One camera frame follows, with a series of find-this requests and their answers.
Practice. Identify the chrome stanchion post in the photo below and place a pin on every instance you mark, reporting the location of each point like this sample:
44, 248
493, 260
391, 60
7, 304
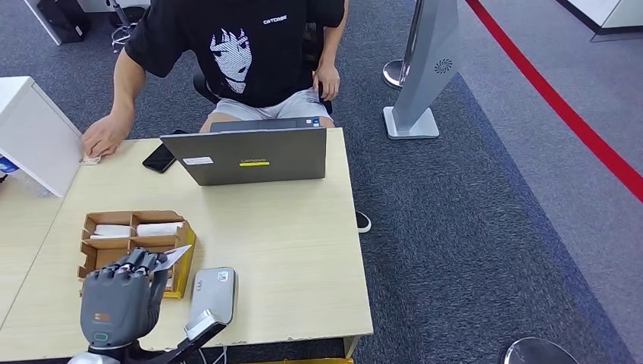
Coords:
394, 74

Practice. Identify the blue and white object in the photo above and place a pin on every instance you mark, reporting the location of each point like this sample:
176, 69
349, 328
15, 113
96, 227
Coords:
7, 166

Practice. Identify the person's right hand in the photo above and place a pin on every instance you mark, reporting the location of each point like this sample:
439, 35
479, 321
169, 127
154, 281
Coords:
106, 136

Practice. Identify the grey card reader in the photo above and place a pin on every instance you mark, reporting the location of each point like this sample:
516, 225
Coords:
216, 291

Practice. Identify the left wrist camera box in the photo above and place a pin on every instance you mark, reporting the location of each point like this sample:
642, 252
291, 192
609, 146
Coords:
201, 324

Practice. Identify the cardboard card organizer box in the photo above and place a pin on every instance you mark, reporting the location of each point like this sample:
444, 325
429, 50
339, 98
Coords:
183, 274

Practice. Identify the person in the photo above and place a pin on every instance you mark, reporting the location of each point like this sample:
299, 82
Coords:
241, 50

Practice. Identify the black bag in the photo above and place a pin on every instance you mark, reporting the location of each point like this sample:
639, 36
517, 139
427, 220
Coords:
64, 20

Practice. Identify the person's right forearm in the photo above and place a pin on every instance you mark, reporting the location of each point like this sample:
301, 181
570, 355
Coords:
126, 85

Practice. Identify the black smartphone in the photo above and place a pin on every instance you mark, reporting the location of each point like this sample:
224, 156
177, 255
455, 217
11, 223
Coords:
159, 160

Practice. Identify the grey laptop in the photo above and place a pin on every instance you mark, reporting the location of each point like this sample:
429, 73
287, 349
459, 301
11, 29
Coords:
253, 158

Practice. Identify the person's left forearm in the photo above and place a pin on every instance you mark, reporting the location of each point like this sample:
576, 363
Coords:
334, 35

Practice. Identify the room key card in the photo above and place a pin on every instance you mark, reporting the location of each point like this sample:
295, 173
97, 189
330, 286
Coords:
176, 256

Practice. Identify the patterned beige card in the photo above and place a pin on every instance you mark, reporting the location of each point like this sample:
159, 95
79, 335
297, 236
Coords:
93, 160

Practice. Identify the person's black shoe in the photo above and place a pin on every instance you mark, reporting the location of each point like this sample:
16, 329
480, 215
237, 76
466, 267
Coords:
363, 222

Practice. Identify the chrome round base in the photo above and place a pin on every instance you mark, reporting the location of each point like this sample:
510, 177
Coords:
540, 352

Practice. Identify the white cabinet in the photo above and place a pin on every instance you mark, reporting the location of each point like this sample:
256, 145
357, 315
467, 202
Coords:
30, 133

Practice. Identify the red floor tape line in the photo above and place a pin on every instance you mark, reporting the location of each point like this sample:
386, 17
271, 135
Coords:
557, 103

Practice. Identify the white card stack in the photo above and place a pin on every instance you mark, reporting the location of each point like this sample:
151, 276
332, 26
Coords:
111, 231
159, 229

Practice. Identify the chrome stool base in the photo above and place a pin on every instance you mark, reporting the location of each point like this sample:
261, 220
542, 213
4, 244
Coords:
120, 35

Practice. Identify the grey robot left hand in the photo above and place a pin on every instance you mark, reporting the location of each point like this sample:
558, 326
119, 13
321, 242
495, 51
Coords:
118, 306

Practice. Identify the person's left hand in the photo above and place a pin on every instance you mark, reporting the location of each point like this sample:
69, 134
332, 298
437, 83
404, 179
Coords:
328, 81

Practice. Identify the white board panel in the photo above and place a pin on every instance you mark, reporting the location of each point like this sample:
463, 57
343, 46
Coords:
42, 22

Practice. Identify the pale wooden desk panel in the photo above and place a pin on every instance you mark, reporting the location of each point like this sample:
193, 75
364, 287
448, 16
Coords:
351, 346

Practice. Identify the grey kiosk stand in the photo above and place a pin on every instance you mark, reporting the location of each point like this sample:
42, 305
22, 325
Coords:
427, 65

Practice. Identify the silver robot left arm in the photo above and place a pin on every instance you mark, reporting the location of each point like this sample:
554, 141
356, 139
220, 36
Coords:
88, 359

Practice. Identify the white counter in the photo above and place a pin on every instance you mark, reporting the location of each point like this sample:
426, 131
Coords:
615, 15

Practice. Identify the white background desk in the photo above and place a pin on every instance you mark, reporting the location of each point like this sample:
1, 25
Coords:
100, 5

